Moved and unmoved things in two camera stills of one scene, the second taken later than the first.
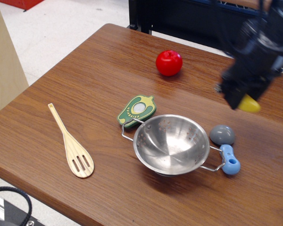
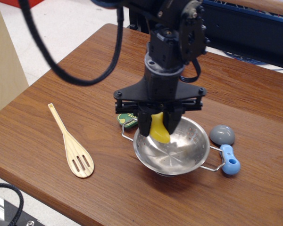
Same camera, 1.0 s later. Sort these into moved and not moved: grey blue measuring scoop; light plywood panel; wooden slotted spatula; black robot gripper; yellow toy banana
Moved: yellow toy banana; black robot gripper
Not moved: light plywood panel; wooden slotted spatula; grey blue measuring scoop
